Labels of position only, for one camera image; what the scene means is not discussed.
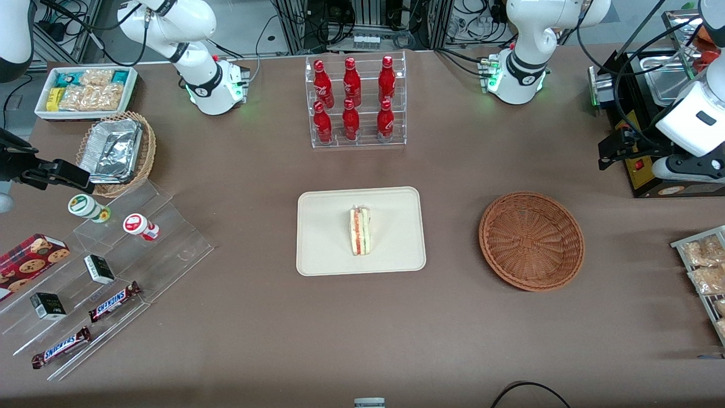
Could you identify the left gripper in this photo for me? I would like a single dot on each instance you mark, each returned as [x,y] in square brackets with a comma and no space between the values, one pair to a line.
[644,145]

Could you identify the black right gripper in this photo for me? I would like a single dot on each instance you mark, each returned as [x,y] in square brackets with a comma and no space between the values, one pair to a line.
[12,164]

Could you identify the triangular sandwich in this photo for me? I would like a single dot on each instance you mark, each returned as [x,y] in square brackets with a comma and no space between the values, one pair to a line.
[360,232]

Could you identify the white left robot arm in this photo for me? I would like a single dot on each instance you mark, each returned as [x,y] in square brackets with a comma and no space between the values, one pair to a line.
[524,34]

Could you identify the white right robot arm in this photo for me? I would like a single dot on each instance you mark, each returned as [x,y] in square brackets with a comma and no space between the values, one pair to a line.
[198,73]

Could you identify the light wicker basket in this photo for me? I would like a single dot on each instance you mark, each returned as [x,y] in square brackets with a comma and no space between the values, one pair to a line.
[148,153]

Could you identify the tray of packaged snacks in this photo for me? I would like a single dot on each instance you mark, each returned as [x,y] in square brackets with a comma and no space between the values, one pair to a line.
[682,243]

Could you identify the round brown wicker basket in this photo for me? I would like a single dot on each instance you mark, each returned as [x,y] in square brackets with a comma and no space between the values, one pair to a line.
[529,243]

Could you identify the cream rectangular tray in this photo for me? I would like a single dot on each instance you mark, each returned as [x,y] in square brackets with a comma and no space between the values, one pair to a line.
[323,238]

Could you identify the black food warmer cabinet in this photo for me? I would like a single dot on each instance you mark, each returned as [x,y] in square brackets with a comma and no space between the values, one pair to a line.
[643,175]

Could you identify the green lid yoghurt bottle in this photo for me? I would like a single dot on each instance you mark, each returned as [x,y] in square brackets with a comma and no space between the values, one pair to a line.
[84,206]

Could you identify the stacked aluminium foil trays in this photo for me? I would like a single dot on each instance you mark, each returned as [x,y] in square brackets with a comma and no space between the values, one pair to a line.
[113,150]

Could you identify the white rectangular snack box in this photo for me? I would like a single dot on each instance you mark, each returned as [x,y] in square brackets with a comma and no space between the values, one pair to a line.
[42,107]

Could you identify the steel food pan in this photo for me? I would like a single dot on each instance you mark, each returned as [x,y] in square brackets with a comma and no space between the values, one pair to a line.
[665,85]

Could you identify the yellow snack packet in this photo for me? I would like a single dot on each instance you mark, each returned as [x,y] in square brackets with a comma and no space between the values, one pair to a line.
[53,99]

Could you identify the clear bag of nut snacks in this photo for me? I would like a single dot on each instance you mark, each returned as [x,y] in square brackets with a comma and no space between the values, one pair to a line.
[93,96]

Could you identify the red cookie box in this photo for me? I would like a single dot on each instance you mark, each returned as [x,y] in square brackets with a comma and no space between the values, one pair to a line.
[28,263]

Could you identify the red lid yoghurt bottle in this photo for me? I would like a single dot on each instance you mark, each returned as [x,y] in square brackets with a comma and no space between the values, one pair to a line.
[137,225]

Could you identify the small black carton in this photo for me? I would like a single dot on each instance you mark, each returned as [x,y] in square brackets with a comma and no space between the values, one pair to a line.
[99,269]
[48,306]

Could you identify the small teal snack packet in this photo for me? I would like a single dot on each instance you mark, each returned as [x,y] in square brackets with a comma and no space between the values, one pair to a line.
[119,76]

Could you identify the red sausage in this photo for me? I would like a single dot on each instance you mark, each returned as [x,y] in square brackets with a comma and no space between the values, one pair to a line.
[708,33]
[711,61]

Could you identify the clear bag of pastry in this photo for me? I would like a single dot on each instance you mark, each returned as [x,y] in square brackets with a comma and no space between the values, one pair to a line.
[721,328]
[708,279]
[720,307]
[702,252]

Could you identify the snickers bar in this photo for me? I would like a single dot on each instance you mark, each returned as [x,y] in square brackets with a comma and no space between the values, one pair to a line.
[61,347]
[113,301]

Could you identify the clear acrylic stepped display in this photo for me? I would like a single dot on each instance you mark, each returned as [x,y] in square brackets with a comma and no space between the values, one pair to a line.
[175,249]

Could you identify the red cola bottle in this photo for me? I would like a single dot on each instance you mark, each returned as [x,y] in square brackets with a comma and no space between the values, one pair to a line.
[385,122]
[352,84]
[322,85]
[323,124]
[387,82]
[350,123]

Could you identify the clear acrylic bottle rack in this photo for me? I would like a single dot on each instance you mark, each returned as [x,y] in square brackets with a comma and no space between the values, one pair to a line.
[368,141]

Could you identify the white power strip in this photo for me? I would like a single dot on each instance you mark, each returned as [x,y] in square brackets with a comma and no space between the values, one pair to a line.
[366,41]

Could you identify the small grey device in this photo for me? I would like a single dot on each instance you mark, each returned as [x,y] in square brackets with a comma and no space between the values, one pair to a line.
[369,403]

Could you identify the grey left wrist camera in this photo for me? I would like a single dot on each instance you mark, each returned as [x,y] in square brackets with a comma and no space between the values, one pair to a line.
[685,169]

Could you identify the aluminium frame rack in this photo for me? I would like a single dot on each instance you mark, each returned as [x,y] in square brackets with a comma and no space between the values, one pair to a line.
[294,25]

